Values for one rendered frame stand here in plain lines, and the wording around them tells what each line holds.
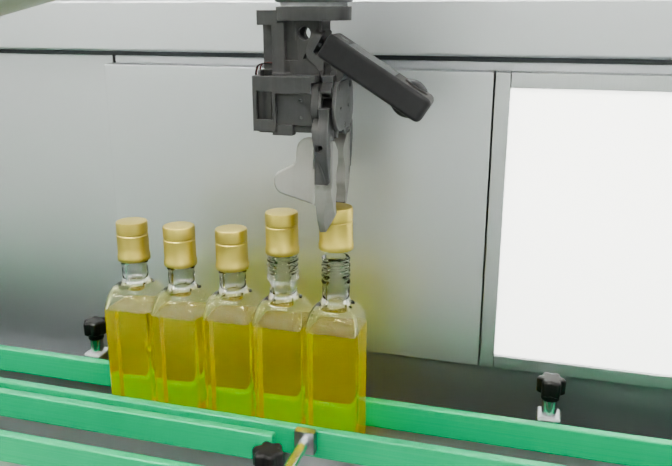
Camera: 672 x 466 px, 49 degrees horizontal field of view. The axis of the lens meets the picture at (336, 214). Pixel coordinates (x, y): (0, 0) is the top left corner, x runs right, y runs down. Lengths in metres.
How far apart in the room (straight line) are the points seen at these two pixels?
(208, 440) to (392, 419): 0.20
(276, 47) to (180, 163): 0.27
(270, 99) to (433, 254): 0.28
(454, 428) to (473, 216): 0.23
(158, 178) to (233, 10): 0.23
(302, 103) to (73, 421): 0.44
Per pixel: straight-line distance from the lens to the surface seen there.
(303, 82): 0.69
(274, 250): 0.75
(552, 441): 0.84
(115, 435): 0.88
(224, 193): 0.91
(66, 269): 1.10
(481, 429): 0.84
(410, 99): 0.68
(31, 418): 0.93
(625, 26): 0.81
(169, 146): 0.93
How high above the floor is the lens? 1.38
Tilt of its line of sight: 15 degrees down
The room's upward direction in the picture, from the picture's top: straight up
